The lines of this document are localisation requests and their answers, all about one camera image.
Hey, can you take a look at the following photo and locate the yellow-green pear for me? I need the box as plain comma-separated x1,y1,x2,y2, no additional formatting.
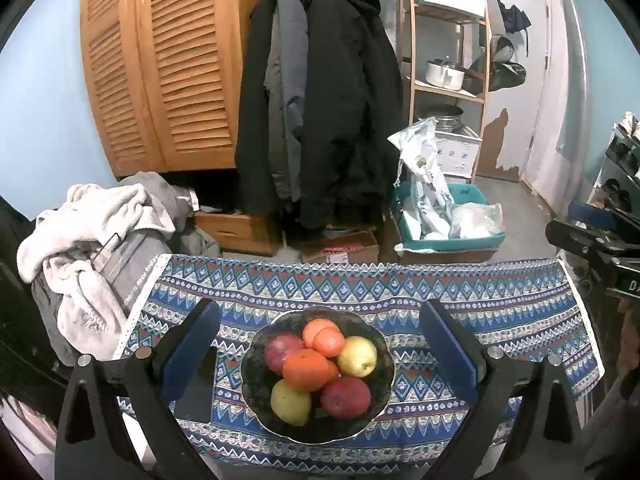
270,379,312,427
336,336,378,378

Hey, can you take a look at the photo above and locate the red apple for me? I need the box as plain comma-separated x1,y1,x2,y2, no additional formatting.
320,376,371,420
264,333,306,376

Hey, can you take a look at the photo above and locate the large orange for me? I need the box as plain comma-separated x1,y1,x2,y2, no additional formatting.
326,360,341,384
282,349,328,392

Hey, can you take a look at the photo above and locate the small tangerine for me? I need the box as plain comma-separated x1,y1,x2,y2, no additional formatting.
303,318,340,348
312,327,346,359

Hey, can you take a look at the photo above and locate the person's right hand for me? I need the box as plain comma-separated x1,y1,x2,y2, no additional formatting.
616,299,640,375

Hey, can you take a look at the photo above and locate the black smartphone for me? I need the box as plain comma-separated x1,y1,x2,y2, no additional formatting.
174,347,217,424

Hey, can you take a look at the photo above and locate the blue patterned tablecloth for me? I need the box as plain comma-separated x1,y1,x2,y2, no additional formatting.
115,255,604,476

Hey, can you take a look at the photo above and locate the clear plastic bag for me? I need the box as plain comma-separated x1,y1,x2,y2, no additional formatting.
449,203,504,240

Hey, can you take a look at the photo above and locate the teal plastic basket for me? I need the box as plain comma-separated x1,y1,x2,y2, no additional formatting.
392,182,506,252

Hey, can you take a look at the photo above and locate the dark glass fruit bowl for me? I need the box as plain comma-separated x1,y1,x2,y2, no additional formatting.
241,308,396,445

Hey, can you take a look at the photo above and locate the white door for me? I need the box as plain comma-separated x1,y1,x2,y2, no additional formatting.
477,0,549,182

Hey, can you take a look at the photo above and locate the grey clothing pile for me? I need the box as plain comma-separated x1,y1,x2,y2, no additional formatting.
29,172,220,366

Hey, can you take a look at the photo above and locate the white patterned crate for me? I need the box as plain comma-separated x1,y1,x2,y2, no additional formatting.
435,126,483,179

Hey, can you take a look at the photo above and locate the white fleece garment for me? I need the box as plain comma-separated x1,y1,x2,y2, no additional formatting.
16,183,176,361

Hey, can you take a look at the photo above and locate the dark hanging bag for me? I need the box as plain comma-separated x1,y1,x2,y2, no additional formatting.
462,36,526,96

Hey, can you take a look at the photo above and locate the steel pot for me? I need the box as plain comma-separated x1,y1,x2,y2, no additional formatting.
424,104,463,132

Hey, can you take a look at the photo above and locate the wooden drawer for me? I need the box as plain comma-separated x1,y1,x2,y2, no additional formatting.
193,212,281,256

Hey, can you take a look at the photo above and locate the cardboard box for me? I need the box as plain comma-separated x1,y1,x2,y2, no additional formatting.
300,230,380,264

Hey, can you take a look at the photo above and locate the wooden shelf rack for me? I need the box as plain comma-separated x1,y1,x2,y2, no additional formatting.
398,0,491,182

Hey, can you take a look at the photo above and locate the black hanging coat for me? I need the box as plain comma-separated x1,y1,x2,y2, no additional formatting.
235,0,402,230

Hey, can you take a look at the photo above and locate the grey hanging jacket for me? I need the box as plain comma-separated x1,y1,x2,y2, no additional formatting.
264,0,308,203

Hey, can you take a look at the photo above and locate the wooden louvered wardrobe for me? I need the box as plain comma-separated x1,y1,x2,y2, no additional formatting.
80,0,257,177

